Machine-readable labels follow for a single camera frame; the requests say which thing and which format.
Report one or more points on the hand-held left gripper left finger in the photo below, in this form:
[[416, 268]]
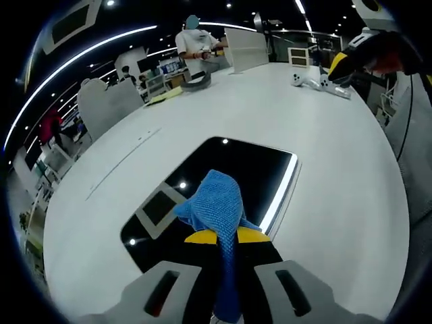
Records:
[[162, 290]]

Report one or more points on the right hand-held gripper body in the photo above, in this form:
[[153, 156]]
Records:
[[374, 15]]

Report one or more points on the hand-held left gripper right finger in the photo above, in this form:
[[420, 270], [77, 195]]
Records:
[[290, 287]]

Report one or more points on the blue cleaning cloth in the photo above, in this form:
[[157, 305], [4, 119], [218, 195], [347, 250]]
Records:
[[219, 206]]

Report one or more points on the black tablet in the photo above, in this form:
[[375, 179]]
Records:
[[243, 162]]

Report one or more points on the white game controller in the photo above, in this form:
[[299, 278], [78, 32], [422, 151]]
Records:
[[334, 86], [302, 81]]

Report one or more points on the person's white shirt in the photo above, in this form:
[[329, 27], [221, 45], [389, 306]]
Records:
[[413, 152]]

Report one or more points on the white upright panel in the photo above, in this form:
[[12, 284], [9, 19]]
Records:
[[246, 47]]

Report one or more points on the grey fabric chair back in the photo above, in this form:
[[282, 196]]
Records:
[[108, 104]]

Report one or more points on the yellow paper sheet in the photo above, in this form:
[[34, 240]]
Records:
[[165, 96]]

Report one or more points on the white mesh office chair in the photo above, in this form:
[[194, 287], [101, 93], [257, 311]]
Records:
[[156, 84]]

